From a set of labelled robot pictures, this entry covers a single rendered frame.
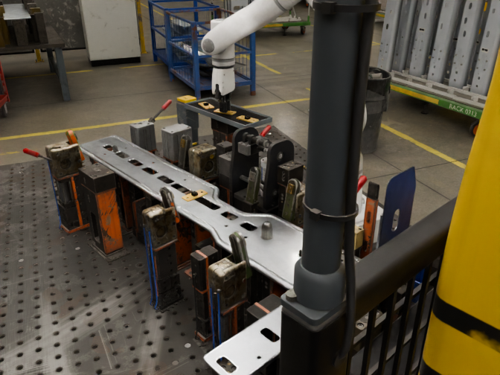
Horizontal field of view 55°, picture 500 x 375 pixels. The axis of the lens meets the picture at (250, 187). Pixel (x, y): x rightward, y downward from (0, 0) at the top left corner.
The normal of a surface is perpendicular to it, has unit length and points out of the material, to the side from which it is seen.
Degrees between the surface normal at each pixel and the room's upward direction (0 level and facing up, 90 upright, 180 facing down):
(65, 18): 91
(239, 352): 0
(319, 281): 52
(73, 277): 0
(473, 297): 90
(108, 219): 90
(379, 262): 0
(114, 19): 90
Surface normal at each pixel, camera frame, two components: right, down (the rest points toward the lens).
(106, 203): 0.68, 0.32
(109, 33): 0.38, 0.41
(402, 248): 0.00, -0.89
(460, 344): -0.74, 0.31
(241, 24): 0.29, 0.02
